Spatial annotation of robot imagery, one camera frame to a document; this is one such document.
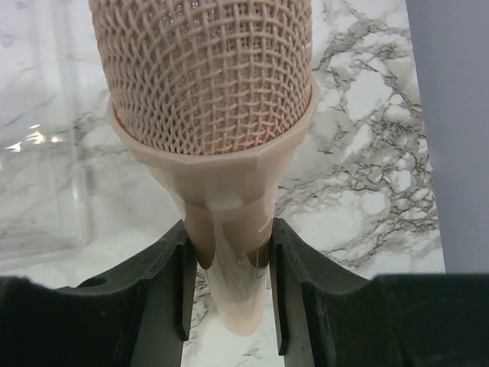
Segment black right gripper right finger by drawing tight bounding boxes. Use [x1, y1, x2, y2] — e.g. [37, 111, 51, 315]
[270, 219, 488, 366]

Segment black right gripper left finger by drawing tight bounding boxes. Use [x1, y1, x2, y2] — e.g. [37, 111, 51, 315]
[1, 222, 196, 366]

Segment peach pink microphone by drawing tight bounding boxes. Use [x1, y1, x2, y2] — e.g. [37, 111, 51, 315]
[89, 1, 319, 336]

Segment clear plastic screw box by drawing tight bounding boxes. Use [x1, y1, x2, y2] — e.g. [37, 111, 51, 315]
[1, 1, 108, 269]

